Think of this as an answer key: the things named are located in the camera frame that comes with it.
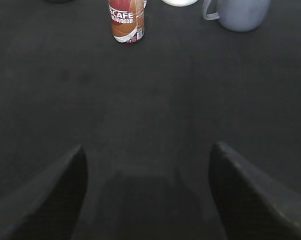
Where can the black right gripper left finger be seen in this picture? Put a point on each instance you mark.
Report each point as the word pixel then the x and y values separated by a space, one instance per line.
pixel 47 207

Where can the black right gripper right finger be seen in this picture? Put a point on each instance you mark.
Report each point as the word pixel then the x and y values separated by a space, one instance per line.
pixel 251 204

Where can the grey ceramic mug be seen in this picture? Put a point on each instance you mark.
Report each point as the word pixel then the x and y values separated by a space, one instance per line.
pixel 237 15

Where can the Nescafe coffee bottle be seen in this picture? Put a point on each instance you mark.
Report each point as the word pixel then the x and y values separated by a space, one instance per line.
pixel 127 20

